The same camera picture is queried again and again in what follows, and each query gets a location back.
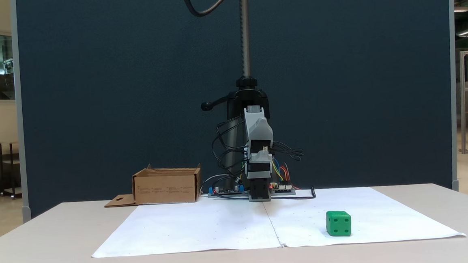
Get green dice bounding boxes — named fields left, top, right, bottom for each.
left=325, top=210, right=353, bottom=238

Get grey circuit board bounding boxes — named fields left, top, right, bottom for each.
left=270, top=181, right=296, bottom=196

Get blue circuit board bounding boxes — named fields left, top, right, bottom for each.
left=207, top=183, right=247, bottom=198

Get white paper sheet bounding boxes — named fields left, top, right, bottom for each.
left=89, top=196, right=283, bottom=260
left=262, top=180, right=467, bottom=250

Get brown cardboard box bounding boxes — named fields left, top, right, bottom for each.
left=102, top=161, right=203, bottom=208

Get black clamp stand with rod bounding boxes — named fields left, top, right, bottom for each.
left=194, top=0, right=275, bottom=190

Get dark blue partition panel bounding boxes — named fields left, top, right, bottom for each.
left=9, top=0, right=466, bottom=221

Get black trolley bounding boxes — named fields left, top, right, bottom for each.
left=0, top=140, right=22, bottom=201

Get framed window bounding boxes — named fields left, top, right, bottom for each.
left=0, top=27, right=17, bottom=104

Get yellow wire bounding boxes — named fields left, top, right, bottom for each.
left=273, top=161, right=285, bottom=183

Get orange wire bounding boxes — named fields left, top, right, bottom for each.
left=280, top=164, right=300, bottom=191

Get thin black wire bundle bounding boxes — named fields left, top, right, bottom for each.
left=271, top=140, right=305, bottom=163
left=210, top=118, right=249, bottom=179

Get grey white cable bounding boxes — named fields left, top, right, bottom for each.
left=199, top=173, right=231, bottom=196

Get thick black cable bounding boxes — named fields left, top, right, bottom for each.
left=270, top=187, right=317, bottom=203

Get black camera cable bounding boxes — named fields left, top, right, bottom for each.
left=180, top=0, right=244, bottom=19

